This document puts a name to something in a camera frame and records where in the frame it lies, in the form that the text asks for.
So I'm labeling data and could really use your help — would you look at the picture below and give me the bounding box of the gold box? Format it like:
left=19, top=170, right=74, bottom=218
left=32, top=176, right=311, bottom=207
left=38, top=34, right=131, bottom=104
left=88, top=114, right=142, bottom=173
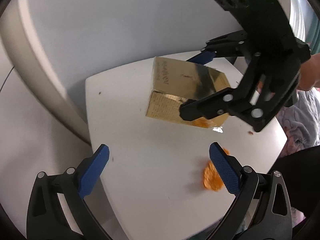
left=146, top=57, right=230, bottom=128

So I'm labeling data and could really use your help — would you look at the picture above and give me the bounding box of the person's right hand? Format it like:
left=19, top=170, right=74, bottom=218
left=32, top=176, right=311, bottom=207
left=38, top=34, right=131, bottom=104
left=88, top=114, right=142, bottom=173
left=298, top=53, right=320, bottom=91

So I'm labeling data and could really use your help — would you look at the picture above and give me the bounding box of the white nightstand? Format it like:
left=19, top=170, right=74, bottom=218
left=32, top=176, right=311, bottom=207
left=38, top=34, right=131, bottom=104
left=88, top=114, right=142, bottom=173
left=85, top=59, right=286, bottom=239

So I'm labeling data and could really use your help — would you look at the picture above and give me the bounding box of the white door frame trim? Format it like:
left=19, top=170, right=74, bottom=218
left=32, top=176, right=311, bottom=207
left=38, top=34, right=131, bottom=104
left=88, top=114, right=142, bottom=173
left=1, top=0, right=90, bottom=144

